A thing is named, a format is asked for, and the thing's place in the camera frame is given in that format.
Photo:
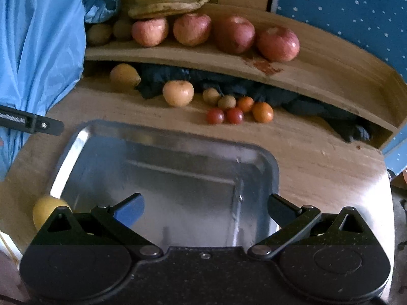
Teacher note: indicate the wooden shelf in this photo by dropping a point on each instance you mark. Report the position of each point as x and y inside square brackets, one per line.
[334, 73]

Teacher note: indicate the yellow apple centre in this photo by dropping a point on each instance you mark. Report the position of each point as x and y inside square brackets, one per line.
[178, 92]

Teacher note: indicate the metal tray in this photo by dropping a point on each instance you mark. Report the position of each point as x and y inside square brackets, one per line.
[178, 178]

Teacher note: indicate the red apple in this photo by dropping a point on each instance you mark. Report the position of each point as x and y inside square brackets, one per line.
[278, 44]
[192, 29]
[150, 31]
[234, 34]

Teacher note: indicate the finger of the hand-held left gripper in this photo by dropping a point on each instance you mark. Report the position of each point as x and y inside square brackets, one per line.
[41, 124]

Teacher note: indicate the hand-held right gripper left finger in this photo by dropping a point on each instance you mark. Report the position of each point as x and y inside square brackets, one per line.
[132, 210]

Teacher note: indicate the small orange tomato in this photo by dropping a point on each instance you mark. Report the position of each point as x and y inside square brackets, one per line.
[245, 104]
[263, 111]

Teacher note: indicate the blue white-dotted board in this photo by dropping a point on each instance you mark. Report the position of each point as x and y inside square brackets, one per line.
[343, 9]

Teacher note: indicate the blue plastic sheet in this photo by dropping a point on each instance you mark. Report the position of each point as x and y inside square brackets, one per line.
[38, 47]

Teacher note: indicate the crumpled blue plastic bag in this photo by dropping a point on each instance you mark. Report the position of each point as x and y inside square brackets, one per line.
[101, 1]

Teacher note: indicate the large brown kiwi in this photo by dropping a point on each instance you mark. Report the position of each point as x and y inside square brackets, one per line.
[99, 34]

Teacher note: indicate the small red tomato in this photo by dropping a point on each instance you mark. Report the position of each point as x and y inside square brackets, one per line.
[215, 116]
[234, 115]

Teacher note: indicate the yellow lemon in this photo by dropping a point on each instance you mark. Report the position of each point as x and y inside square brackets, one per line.
[46, 211]
[125, 76]

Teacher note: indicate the kiwis on shelf left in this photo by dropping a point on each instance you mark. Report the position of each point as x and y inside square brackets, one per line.
[122, 29]

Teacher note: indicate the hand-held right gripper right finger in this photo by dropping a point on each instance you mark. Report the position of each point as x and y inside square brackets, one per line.
[276, 208]

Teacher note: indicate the small brown kiwi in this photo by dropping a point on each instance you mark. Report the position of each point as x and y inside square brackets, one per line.
[211, 95]
[226, 101]

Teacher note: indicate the dark blue jacket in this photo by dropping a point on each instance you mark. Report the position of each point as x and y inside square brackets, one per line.
[302, 104]

